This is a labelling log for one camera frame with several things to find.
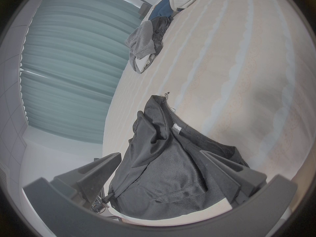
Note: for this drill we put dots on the bed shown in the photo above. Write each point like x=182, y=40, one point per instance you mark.
x=234, y=70

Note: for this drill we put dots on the blue-green curtain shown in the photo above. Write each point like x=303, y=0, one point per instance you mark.
x=81, y=38
x=69, y=107

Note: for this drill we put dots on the white printed pillow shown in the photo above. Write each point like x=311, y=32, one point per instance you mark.
x=152, y=11

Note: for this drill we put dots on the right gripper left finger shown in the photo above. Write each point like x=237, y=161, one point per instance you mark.
x=91, y=181

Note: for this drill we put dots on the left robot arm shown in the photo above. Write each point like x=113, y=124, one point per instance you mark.
x=101, y=204

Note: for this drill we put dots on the grey bedside table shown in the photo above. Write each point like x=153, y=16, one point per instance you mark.
x=144, y=10

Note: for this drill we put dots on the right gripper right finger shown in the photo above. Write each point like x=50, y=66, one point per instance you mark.
x=232, y=179

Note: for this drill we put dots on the black T-shirt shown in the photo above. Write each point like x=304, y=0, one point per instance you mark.
x=160, y=169

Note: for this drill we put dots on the pile of clothes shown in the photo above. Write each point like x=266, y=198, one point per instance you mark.
x=145, y=38

